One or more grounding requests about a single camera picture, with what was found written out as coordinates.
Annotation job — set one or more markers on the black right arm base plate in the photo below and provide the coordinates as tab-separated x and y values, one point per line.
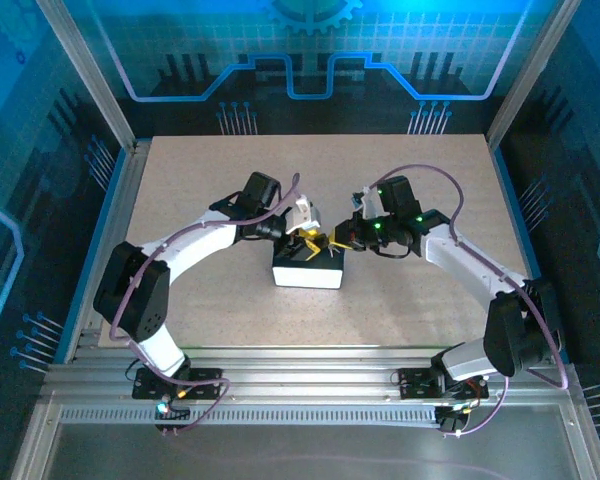
415	382

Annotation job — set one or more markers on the aluminium frame post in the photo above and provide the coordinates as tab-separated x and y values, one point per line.
87	75
531	75

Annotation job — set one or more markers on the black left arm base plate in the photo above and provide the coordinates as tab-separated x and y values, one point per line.
207	382

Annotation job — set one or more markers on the dark box with painted lid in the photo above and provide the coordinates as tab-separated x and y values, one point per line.
305	276

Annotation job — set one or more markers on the aluminium table side rail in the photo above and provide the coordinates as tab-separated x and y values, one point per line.
125	200

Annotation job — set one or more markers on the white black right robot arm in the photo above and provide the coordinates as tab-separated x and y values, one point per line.
460	260

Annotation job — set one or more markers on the grey metal bench panel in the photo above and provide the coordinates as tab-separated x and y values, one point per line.
305	450

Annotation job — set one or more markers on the blue table edge strip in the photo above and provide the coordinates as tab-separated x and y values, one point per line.
511	200
66	340

